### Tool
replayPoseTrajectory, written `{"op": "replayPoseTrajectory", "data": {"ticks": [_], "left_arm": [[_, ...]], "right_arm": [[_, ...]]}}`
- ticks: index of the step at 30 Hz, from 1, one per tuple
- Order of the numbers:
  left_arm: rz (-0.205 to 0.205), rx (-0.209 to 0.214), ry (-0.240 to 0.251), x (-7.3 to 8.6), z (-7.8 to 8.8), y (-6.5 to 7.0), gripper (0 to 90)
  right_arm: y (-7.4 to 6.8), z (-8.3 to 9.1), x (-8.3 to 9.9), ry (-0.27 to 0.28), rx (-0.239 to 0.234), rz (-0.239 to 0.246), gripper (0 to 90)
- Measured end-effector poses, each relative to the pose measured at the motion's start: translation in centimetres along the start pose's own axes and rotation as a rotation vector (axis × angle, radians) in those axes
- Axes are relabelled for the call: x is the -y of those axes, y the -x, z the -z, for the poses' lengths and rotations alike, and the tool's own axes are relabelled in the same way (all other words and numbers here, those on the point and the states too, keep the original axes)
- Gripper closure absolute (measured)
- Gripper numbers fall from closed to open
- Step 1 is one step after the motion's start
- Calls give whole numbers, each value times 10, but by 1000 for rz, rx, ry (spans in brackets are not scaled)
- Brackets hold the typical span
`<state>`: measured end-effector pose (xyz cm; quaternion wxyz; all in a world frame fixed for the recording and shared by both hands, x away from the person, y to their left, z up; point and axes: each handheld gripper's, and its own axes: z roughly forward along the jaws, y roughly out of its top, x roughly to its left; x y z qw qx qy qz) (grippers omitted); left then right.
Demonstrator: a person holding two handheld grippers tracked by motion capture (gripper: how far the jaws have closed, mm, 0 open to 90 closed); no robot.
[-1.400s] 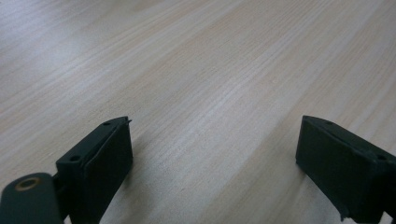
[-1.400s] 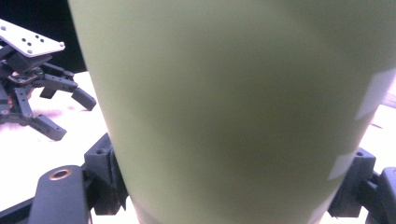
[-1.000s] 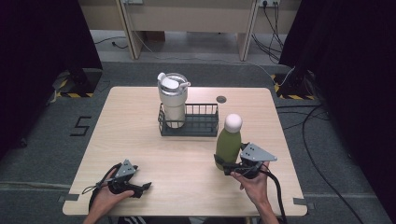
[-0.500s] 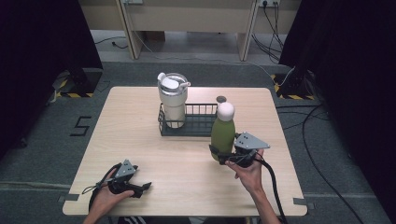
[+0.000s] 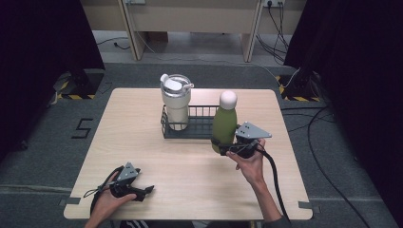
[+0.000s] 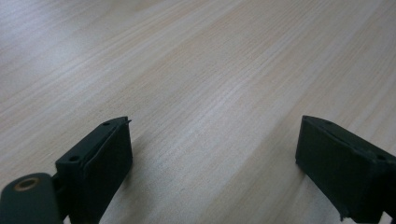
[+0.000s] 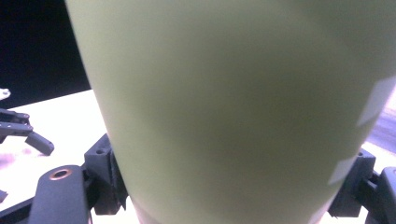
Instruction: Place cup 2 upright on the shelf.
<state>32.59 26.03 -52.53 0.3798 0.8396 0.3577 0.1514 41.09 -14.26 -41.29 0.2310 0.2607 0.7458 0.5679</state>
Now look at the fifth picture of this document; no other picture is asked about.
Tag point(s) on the person's dark striped trousers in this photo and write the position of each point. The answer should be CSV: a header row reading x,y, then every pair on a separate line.
x,y
149,224

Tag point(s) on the person's right hand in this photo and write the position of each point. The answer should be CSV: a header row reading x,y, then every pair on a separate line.
x,y
252,167

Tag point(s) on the grey tape piece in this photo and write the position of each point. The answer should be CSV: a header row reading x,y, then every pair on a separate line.
x,y
70,201
307,205

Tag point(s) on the white wall socket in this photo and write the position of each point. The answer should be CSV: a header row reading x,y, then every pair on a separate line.
x,y
274,3

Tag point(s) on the white power strip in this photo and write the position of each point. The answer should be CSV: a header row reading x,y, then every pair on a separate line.
x,y
135,1

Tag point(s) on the black curtain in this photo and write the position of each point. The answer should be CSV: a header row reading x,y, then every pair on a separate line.
x,y
41,57
358,63

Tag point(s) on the black stand base striped tape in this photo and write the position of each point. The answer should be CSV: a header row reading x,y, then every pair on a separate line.
x,y
80,85
299,90

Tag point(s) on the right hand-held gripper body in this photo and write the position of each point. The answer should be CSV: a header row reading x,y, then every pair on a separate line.
x,y
252,132

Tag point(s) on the green bottle with white cap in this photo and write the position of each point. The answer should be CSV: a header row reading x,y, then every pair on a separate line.
x,y
224,123

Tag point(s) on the white tumbler with lid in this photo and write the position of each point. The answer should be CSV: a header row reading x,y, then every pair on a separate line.
x,y
176,104

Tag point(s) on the person's left hand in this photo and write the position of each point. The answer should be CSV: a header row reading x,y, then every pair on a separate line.
x,y
106,207

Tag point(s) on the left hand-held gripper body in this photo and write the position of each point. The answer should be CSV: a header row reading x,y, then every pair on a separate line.
x,y
126,172

